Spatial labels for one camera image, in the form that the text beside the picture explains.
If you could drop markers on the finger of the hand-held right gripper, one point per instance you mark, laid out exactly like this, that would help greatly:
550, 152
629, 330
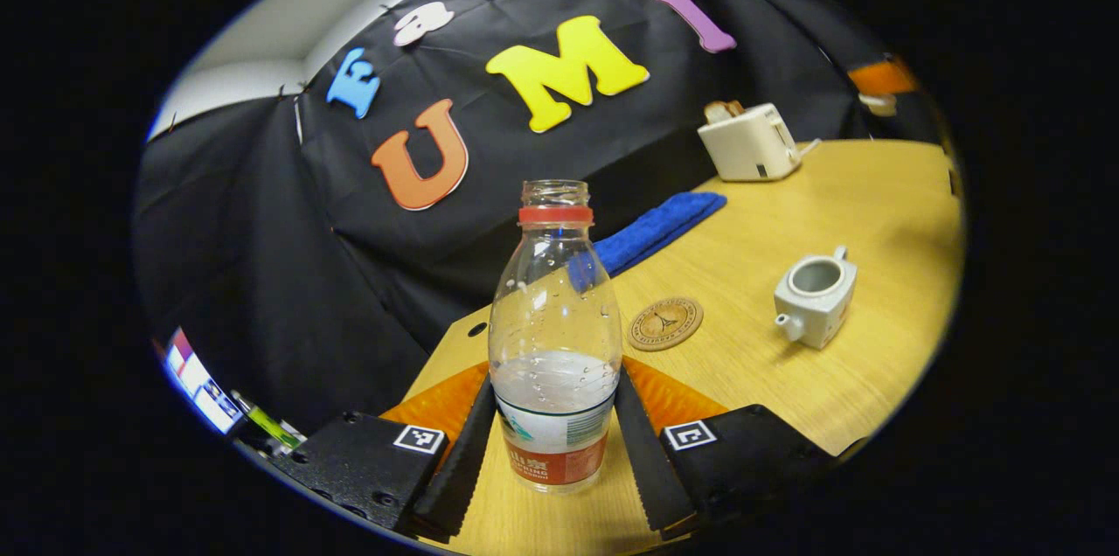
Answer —
883, 78

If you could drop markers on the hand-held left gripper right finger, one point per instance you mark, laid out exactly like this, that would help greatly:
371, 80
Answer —
642, 460

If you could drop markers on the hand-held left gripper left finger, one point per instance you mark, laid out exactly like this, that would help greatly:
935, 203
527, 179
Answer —
463, 469

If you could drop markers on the clear plastic water bottle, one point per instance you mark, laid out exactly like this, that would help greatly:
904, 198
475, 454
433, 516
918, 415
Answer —
555, 364

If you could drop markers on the round wooden coaster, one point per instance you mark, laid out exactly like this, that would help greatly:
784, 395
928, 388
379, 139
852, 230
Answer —
665, 323

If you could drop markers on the white ceramic teacup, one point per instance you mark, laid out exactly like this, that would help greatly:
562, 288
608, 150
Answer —
817, 307

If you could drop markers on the green bottle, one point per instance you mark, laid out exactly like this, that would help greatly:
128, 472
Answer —
271, 427

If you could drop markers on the black table grommet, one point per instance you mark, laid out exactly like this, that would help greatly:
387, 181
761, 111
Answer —
476, 330

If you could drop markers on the white toaster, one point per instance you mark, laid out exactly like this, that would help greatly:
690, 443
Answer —
750, 145

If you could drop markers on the toasted bread slice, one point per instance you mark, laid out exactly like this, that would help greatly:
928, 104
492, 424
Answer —
723, 110

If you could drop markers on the blue folded towel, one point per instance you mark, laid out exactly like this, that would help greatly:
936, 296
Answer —
660, 224

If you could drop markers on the computer monitor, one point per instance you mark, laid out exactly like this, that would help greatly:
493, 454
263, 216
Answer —
199, 381

